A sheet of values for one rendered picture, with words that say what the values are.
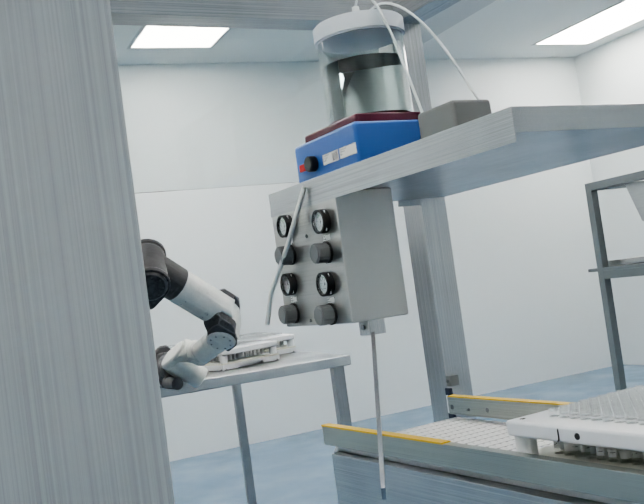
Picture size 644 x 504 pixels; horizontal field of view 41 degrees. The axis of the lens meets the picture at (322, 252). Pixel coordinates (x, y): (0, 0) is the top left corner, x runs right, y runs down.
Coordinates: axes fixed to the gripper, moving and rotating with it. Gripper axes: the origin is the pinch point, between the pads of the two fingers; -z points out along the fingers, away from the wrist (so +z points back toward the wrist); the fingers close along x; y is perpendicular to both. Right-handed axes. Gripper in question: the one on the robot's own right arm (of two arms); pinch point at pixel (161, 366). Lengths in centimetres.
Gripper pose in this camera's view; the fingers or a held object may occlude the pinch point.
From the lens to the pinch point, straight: 276.2
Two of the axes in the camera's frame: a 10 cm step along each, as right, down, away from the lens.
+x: 1.4, 9.9, -0.4
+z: 4.4, -1.0, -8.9
